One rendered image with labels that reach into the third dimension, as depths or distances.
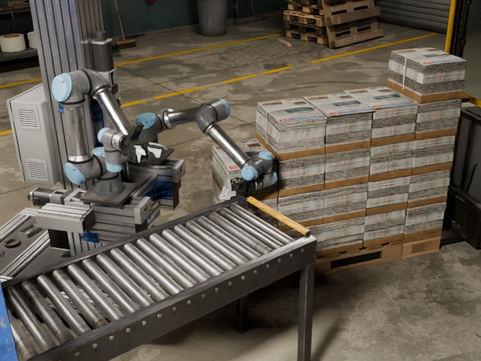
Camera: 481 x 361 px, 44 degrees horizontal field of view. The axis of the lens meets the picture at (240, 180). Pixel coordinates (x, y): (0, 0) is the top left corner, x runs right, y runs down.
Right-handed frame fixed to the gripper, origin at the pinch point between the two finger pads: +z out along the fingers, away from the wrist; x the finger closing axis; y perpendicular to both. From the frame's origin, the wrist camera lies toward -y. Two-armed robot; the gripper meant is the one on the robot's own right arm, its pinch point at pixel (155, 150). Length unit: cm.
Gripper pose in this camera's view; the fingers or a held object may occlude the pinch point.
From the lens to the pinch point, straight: 248.4
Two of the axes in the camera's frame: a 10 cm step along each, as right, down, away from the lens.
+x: -6.6, 2.1, -7.2
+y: -0.8, 9.4, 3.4
